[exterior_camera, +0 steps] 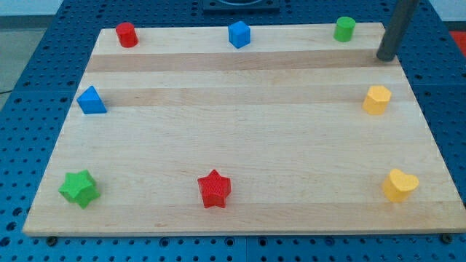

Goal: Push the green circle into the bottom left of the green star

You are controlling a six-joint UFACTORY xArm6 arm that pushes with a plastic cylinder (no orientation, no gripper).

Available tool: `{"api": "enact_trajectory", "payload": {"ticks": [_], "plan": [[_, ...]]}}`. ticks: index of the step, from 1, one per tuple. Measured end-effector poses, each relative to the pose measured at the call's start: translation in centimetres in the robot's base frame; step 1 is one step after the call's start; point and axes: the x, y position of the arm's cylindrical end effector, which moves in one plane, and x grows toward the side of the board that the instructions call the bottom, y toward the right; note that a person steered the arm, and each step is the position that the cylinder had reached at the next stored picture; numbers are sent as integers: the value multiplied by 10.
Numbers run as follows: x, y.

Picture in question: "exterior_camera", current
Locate green cylinder block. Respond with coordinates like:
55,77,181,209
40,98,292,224
333,16,356,42

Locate red star block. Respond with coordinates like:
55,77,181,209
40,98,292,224
197,170,232,208

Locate green star block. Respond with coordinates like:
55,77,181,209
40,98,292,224
58,170,100,209

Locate wooden board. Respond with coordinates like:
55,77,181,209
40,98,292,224
23,23,465,237

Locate blue cube block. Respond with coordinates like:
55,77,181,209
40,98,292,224
228,21,250,49

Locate red cylinder block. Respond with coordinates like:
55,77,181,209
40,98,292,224
115,22,138,48

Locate blue triangle block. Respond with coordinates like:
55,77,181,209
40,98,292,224
77,86,107,114

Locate yellow hexagon block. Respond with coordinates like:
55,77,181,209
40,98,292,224
362,85,392,115

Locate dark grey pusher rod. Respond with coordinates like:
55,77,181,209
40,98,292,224
376,0,420,62

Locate yellow heart block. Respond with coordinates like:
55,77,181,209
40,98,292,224
382,169,419,203

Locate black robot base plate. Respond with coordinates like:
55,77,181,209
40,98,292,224
201,0,280,13

